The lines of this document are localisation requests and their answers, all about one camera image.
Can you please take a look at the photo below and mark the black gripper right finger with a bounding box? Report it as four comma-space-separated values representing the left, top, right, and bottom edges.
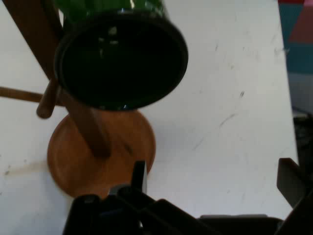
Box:
277, 158, 313, 235

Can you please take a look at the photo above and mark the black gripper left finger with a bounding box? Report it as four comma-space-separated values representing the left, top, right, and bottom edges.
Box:
63, 160, 203, 235

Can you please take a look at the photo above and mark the green enamel mug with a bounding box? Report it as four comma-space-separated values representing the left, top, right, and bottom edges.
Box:
53, 0, 189, 111

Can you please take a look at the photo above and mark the brown wooden mug tree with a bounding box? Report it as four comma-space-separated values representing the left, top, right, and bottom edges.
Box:
0, 0, 157, 199

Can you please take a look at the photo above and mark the red foam block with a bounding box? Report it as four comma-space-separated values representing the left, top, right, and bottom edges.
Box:
278, 0, 313, 44

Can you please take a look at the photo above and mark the teal foam block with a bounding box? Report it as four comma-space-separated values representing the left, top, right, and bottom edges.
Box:
278, 2, 313, 74

